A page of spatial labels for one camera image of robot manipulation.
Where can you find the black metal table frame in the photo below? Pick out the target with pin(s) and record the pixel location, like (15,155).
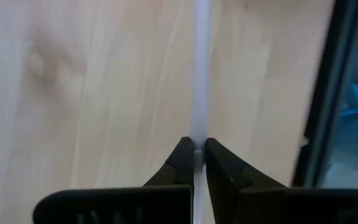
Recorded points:
(325,93)

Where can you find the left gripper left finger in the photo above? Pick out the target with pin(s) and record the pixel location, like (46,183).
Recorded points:
(120,205)

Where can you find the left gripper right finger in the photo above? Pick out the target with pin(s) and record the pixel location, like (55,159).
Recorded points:
(275,208)

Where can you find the white thin stick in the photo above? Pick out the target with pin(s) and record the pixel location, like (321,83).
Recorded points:
(201,77)

